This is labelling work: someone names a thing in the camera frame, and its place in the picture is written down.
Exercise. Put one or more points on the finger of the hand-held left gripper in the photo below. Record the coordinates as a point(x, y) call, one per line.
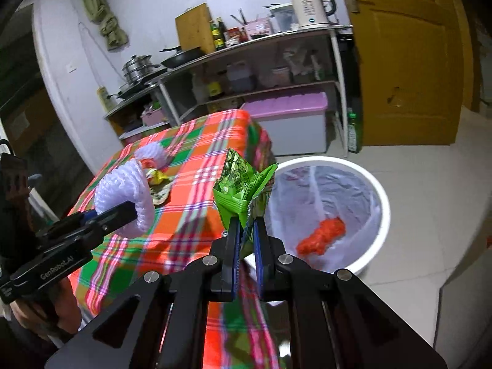
point(115, 217)

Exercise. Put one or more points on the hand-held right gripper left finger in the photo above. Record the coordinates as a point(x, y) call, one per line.
point(233, 253)

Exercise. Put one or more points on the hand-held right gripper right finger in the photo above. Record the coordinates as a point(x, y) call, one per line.
point(261, 261)

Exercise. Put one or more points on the white foam fruit net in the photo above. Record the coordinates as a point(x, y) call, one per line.
point(123, 184)
point(152, 153)

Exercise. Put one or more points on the green snack packet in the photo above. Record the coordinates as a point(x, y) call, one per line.
point(238, 184)

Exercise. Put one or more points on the white round trash bin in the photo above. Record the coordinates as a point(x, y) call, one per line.
point(378, 219)

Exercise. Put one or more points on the person's left hand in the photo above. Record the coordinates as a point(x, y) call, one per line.
point(65, 313)

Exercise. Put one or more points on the dark crumpled wrapper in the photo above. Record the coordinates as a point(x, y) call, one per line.
point(159, 194)

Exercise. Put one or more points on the yellow candy wrapper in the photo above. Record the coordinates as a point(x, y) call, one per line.
point(157, 176)

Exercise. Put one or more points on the orange foam net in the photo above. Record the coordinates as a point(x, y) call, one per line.
point(321, 238)

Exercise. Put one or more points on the plaid tablecloth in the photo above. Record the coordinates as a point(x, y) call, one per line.
point(192, 161)

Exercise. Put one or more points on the clear plastic bin liner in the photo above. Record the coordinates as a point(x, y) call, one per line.
point(338, 192)

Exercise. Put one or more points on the pink basket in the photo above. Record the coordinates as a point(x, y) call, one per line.
point(153, 116)

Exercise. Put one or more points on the low kitchen rack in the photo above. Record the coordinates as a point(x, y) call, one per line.
point(127, 105)

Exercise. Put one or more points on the yellow power strip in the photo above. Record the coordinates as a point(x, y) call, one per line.
point(103, 98)

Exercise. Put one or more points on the black wok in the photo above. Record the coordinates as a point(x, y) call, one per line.
point(132, 89)

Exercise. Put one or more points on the storage box with purple lid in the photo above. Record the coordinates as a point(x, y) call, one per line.
point(284, 130)

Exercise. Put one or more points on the steel steamer pot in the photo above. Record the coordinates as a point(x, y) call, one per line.
point(137, 68)

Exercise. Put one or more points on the green bottle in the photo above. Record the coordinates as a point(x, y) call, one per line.
point(353, 134)

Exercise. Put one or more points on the yellow label bottle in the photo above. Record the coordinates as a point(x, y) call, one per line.
point(214, 90)

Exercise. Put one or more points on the black frying pan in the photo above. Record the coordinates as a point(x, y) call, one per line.
point(180, 57)

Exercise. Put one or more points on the dark plastic jug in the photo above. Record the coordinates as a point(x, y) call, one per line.
point(240, 78)

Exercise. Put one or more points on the pink plastic container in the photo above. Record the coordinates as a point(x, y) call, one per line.
point(280, 77)

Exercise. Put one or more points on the plastic bags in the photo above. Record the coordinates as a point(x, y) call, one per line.
point(303, 63)

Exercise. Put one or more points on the wooden cutting board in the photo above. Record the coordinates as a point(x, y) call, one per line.
point(194, 30)

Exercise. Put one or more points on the dark sauce bottle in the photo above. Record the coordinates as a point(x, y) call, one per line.
point(220, 34)
point(213, 36)

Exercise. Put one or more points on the green hanging towel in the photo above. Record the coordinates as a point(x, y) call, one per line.
point(102, 11)

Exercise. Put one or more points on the red jar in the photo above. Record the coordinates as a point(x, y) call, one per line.
point(233, 36)

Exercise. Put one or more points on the metal kitchen shelf rack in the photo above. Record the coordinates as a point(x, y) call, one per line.
point(269, 38)

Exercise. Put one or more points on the pink box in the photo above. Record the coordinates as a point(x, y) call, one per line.
point(256, 29)

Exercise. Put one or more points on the clear lidded container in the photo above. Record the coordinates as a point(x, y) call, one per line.
point(282, 17)

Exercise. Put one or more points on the yellow wooden door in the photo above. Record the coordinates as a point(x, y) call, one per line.
point(403, 65)

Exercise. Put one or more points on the white electric kettle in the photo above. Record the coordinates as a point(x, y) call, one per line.
point(307, 7)

